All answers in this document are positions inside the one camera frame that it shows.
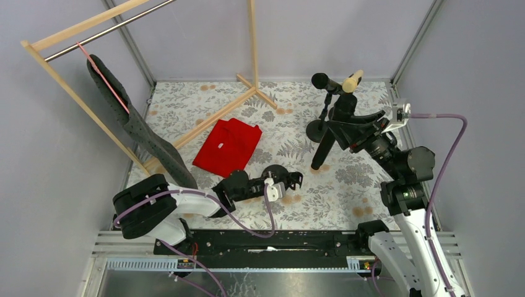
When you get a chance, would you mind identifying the black mic stand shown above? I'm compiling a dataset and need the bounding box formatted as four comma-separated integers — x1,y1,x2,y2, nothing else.
306,93,332,143

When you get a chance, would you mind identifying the beige microphone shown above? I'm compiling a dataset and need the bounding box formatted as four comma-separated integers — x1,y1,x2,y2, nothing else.
342,69,364,93

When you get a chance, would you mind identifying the black mic stand corner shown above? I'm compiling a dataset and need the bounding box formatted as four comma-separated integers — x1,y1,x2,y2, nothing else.
261,165,303,191

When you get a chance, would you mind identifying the black microphone orange tip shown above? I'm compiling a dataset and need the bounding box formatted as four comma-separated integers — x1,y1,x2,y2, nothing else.
311,72,345,95

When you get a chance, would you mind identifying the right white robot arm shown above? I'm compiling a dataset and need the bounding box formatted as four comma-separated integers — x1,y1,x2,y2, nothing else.
328,116,467,296

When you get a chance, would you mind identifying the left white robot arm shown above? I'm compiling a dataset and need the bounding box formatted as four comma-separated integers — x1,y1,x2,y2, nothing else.
113,170,285,246

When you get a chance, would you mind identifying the red folded shirt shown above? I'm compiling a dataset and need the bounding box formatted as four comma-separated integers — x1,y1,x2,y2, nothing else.
193,118,262,178

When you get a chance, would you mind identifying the floral patterned mat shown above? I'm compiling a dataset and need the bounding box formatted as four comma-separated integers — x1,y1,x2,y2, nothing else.
145,82,397,230

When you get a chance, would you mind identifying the dark grey hanging garment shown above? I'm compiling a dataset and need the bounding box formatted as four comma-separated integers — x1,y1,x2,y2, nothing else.
86,54,198,189

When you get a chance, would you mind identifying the pink clothes hanger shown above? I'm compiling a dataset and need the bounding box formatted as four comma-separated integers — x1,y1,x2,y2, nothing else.
76,41,129,114

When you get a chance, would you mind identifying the wooden clothes rack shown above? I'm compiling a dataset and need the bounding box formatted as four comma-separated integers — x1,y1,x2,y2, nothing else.
20,0,279,177

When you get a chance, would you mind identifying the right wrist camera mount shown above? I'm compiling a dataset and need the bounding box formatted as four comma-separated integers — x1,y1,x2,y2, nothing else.
391,99,411,131

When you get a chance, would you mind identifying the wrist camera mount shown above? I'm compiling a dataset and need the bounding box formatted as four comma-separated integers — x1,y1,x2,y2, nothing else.
391,99,411,131
263,178,286,202

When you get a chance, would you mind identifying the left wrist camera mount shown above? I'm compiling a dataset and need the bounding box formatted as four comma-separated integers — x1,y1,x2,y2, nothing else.
263,178,286,202

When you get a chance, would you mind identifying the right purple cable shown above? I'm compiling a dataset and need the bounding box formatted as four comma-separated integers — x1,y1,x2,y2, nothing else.
410,113,469,297

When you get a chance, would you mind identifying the purple cable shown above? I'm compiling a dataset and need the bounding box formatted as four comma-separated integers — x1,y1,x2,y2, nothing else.
410,113,469,297
113,182,276,239

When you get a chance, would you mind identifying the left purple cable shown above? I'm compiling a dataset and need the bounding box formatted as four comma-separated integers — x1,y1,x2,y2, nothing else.
113,182,276,239

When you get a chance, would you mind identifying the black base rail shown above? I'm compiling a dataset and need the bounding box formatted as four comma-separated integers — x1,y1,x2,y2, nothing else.
175,230,376,269

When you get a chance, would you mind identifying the metal clothes rail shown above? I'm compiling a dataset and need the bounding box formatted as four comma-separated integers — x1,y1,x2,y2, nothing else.
44,0,175,62

